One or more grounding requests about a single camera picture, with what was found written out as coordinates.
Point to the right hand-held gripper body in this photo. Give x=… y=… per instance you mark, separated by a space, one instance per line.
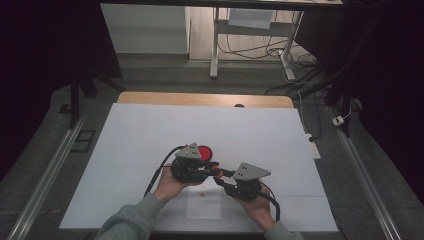
x=248 y=171

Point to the person's left hand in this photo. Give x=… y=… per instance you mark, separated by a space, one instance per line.
x=166 y=188

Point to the white desk frame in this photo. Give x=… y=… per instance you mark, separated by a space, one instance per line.
x=214 y=50

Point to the person's right hand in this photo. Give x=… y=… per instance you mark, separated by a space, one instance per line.
x=261 y=210

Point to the white power strip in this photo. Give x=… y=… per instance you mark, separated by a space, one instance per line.
x=315 y=151

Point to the dark curtain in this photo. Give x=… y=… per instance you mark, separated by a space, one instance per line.
x=400 y=83
x=33 y=66

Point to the aluminium floor rail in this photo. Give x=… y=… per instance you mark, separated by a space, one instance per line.
x=366 y=183
x=46 y=176

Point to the dark desk top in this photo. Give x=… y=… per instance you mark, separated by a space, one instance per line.
x=216 y=3

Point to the black table grommet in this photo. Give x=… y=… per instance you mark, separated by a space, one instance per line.
x=239 y=106

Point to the large white table cover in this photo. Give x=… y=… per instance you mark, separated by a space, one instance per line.
x=133 y=133

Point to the small black floor plate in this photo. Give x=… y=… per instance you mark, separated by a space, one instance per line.
x=65 y=109

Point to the black stand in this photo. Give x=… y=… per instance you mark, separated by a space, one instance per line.
x=346 y=93
x=74 y=100

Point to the white paper sheet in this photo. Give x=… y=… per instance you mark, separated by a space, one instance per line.
x=203 y=210

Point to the black round red ink pad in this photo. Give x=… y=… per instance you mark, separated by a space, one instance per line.
x=206 y=153

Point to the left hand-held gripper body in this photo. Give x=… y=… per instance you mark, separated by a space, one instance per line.
x=188 y=170

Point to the grey hanging sheet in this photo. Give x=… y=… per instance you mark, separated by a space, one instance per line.
x=250 y=18

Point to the white cabinet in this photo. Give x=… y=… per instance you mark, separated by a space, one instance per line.
x=146 y=30

